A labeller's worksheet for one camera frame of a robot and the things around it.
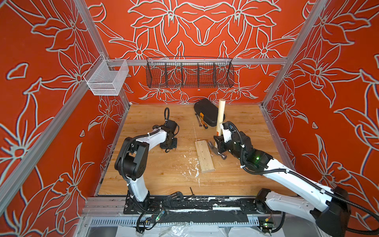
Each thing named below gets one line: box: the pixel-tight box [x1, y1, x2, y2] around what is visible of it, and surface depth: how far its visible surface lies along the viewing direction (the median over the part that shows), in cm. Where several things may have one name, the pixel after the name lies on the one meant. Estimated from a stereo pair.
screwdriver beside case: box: [194, 113, 203, 128], surface depth 111 cm
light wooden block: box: [194, 139, 216, 174], surface depth 87 cm
